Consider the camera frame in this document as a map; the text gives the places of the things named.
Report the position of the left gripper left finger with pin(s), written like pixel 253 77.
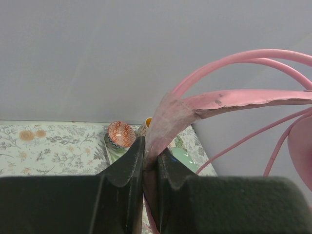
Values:
pixel 107 203

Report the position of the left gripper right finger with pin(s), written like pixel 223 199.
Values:
pixel 193 204

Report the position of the pink headphones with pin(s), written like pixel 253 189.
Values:
pixel 175 113

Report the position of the mint green plate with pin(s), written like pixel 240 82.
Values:
pixel 184 157

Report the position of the red patterned small bowl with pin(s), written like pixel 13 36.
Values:
pixel 119 135

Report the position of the floral mug orange inside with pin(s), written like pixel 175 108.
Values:
pixel 142 130

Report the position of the floral table mat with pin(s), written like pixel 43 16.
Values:
pixel 55 148

